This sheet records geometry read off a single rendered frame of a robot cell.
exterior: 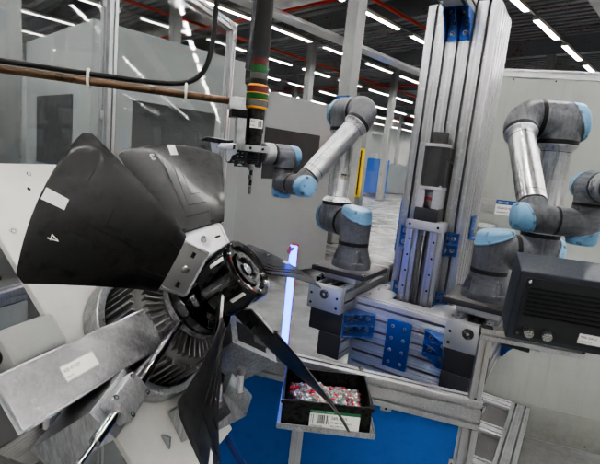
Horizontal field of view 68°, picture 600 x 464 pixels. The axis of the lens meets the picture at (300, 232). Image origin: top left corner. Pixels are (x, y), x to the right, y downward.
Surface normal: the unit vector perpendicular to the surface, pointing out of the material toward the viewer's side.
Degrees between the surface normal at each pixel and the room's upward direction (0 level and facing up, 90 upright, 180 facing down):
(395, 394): 90
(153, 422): 50
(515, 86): 91
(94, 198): 77
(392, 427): 90
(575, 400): 90
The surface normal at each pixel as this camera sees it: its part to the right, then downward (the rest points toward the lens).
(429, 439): -0.29, 0.12
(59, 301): 0.79, -0.52
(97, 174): 0.76, -0.13
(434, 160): -0.54, 0.08
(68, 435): -0.14, 0.35
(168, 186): 0.26, -0.53
